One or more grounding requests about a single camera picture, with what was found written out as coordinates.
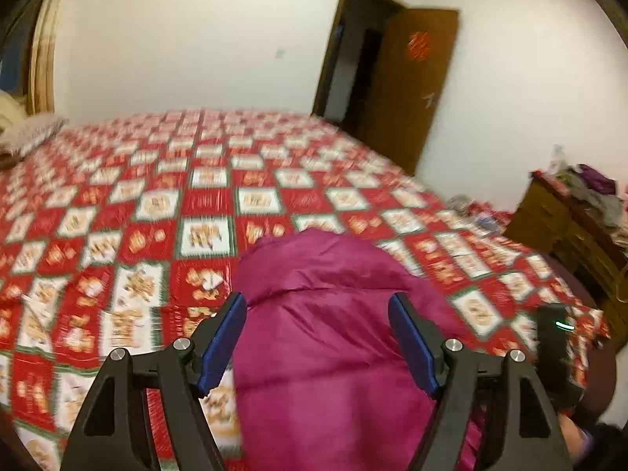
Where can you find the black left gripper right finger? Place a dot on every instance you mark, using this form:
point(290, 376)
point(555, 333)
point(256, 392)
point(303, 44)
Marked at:
point(520, 429)

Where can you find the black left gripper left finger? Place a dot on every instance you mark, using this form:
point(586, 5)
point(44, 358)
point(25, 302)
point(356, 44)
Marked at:
point(113, 429)

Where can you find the magenta quilted down jacket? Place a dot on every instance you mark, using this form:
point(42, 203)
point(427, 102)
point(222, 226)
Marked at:
point(320, 380)

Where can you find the pile of clothes on dresser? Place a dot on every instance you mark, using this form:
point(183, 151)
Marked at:
point(585, 184)

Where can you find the brown wooden dresser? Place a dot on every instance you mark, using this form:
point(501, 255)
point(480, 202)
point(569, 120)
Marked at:
point(549, 220)

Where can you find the red patchwork bear bedspread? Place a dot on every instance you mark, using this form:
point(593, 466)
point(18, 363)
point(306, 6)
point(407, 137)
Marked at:
point(130, 233)

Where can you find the grey striped pillow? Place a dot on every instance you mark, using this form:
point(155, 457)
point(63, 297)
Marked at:
point(21, 138)

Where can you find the brown wooden door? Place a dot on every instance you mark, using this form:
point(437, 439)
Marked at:
point(395, 122)

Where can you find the cream wooden headboard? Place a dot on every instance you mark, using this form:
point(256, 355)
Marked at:
point(11, 111)

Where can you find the red door decoration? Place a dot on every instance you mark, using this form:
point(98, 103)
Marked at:
point(419, 45)

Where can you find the beige patterned curtain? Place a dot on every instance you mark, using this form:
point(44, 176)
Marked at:
point(41, 68)

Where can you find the metal door handle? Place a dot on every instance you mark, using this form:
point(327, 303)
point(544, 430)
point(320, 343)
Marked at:
point(431, 100)

